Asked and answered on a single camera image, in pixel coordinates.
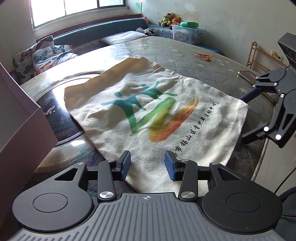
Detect butterfly print pillow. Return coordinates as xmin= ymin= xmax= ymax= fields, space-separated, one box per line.
xmin=13 ymin=35 xmax=53 ymax=79
xmin=32 ymin=44 xmax=78 ymax=76

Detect colourful pinwheel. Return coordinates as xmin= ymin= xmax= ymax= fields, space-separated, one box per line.
xmin=135 ymin=0 xmax=145 ymax=18

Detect black cable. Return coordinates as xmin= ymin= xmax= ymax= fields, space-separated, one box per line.
xmin=274 ymin=166 xmax=296 ymax=194

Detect orange cord with yellow clip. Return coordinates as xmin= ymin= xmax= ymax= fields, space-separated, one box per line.
xmin=195 ymin=53 xmax=213 ymax=61

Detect smartphone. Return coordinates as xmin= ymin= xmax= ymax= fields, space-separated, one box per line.
xmin=238 ymin=70 xmax=259 ymax=83

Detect green toy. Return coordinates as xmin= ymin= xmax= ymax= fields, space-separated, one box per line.
xmin=180 ymin=21 xmax=199 ymax=29

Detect cream canvas shopping bag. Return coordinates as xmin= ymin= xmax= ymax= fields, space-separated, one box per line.
xmin=64 ymin=55 xmax=248 ymax=194

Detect window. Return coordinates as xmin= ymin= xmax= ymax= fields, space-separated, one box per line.
xmin=29 ymin=0 xmax=129 ymax=30

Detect black and white plush toy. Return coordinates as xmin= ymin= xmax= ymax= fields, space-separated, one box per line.
xmin=136 ymin=27 xmax=156 ymax=36

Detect round black induction cooker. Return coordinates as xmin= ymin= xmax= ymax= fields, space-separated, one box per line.
xmin=35 ymin=76 xmax=93 ymax=144

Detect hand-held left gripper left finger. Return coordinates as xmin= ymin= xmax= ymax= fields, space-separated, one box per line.
xmin=54 ymin=151 xmax=131 ymax=202

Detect pink cardboard box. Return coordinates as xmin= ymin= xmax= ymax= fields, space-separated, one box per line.
xmin=0 ymin=62 xmax=58 ymax=176

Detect brown teddy bear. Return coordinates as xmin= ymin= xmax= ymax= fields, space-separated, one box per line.
xmin=158 ymin=11 xmax=174 ymax=27

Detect white pillow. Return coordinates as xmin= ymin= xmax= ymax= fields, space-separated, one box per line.
xmin=100 ymin=31 xmax=148 ymax=45

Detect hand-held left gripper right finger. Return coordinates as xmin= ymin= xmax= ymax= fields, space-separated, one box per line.
xmin=164 ymin=151 xmax=243 ymax=202

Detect person's dark blue trousers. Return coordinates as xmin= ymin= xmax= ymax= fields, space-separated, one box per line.
xmin=276 ymin=186 xmax=296 ymax=241

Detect bamboo rack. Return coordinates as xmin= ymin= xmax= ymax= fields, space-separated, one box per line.
xmin=245 ymin=42 xmax=289 ymax=75

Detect teal sofa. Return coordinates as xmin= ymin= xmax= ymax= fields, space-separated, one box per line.
xmin=53 ymin=18 xmax=148 ymax=49

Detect grey quilted table cover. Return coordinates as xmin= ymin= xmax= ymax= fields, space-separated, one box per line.
xmin=14 ymin=36 xmax=277 ymax=197

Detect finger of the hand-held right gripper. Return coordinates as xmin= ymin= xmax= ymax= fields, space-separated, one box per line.
xmin=241 ymin=105 xmax=296 ymax=149
xmin=239 ymin=70 xmax=286 ymax=102

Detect clear plastic storage box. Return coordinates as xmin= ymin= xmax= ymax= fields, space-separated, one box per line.
xmin=171 ymin=24 xmax=204 ymax=45

